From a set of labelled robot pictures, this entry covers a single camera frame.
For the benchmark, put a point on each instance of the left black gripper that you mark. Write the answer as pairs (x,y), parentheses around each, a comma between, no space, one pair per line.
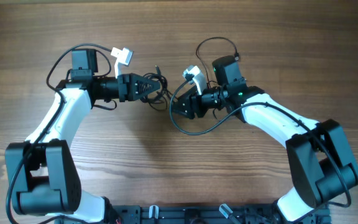
(127,88)

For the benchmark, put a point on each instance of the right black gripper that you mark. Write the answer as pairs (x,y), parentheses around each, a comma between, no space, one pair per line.
(195,106)

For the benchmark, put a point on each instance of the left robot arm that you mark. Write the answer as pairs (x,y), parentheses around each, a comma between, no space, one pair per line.
(42,176)

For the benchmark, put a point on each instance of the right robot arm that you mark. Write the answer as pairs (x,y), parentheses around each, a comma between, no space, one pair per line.
(321,161)

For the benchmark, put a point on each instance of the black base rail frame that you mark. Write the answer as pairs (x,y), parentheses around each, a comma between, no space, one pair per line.
(197,214)

